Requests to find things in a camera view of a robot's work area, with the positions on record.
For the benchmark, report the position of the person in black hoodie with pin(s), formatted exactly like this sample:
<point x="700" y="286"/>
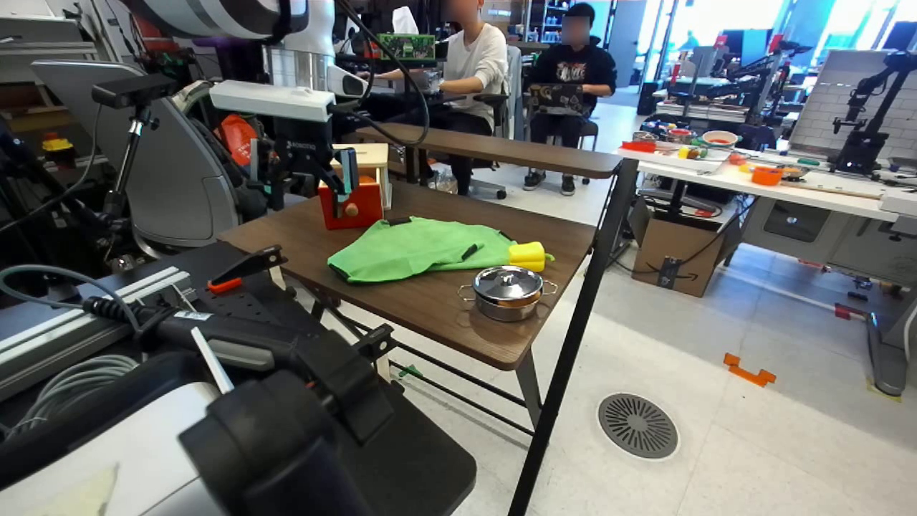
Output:
<point x="574" y="72"/>

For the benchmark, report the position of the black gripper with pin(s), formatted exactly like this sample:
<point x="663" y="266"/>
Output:
<point x="305" y="160"/>

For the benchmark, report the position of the long brown table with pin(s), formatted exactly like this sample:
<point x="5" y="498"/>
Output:
<point x="515" y="151"/>

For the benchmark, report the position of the silver metal pot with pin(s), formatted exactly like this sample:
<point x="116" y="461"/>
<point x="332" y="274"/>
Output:
<point x="507" y="290"/>

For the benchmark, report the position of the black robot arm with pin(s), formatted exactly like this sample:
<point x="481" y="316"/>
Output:
<point x="863" y="115"/>

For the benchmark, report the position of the yellow soft toy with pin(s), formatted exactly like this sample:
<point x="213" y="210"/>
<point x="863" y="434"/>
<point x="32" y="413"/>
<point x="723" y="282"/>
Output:
<point x="527" y="257"/>

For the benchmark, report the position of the wooden drawer red front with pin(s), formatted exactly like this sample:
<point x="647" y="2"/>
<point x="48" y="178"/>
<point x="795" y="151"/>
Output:
<point x="363" y="214"/>

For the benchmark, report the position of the silver aluminium rail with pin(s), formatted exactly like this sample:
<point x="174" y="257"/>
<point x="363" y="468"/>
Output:
<point x="57" y="325"/>

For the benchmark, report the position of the white work table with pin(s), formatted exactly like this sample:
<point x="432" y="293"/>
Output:
<point x="821" y="197"/>

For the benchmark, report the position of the person in white sweater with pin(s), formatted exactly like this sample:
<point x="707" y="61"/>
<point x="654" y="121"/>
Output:
<point x="477" y="61"/>

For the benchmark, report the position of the black rounded camera housing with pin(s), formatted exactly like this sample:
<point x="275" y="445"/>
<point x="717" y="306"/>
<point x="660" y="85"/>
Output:
<point x="275" y="449"/>

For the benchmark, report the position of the cardboard box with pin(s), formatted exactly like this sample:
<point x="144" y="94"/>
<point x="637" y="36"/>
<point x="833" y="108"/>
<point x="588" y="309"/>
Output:
<point x="673" y="254"/>

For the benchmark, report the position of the green towel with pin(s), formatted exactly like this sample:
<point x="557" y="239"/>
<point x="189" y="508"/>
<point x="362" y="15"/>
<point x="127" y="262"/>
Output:
<point x="418" y="249"/>

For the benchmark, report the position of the round metal floor drain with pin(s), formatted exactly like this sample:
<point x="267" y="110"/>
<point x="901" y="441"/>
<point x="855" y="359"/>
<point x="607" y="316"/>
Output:
<point x="637" y="425"/>

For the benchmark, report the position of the black slanted pole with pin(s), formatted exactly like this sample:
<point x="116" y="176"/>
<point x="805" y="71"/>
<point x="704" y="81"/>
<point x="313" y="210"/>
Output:
<point x="574" y="325"/>

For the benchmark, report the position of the green circuit board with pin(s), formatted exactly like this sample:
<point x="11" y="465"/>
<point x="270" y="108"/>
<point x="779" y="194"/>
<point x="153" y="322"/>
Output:
<point x="408" y="48"/>

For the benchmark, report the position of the grey curved cover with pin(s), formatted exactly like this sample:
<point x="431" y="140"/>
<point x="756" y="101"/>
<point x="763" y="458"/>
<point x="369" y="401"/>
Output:
<point x="174" y="181"/>

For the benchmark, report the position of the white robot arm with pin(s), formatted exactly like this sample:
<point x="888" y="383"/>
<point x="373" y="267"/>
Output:
<point x="287" y="31"/>

